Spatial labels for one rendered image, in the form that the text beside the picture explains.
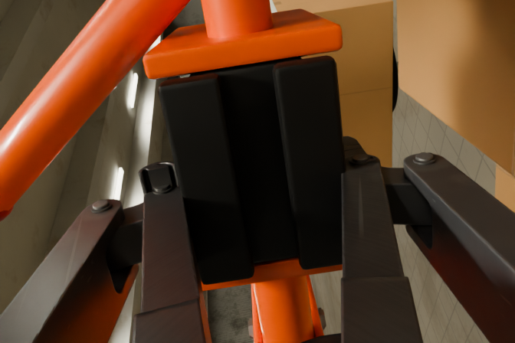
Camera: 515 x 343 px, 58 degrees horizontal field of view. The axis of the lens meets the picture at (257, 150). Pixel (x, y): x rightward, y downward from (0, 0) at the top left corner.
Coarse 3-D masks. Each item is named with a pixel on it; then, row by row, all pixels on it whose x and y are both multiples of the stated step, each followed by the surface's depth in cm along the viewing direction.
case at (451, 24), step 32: (416, 0) 34; (448, 0) 29; (480, 0) 25; (512, 0) 22; (416, 32) 35; (448, 32) 29; (480, 32) 25; (512, 32) 22; (416, 64) 36; (448, 64) 30; (480, 64) 26; (512, 64) 23; (416, 96) 37; (448, 96) 31; (480, 96) 26; (512, 96) 23; (480, 128) 27; (512, 128) 24; (512, 160) 24
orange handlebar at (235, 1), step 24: (216, 0) 14; (240, 0) 14; (264, 0) 14; (216, 24) 14; (240, 24) 14; (264, 24) 15; (264, 288) 18; (288, 288) 18; (312, 288) 23; (264, 312) 18; (288, 312) 18; (312, 312) 21; (264, 336) 19; (288, 336) 18; (312, 336) 19
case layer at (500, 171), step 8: (496, 168) 109; (496, 176) 110; (504, 176) 106; (512, 176) 102; (496, 184) 110; (504, 184) 106; (512, 184) 103; (496, 192) 111; (504, 192) 107; (512, 192) 103; (504, 200) 107; (512, 200) 104; (512, 208) 104
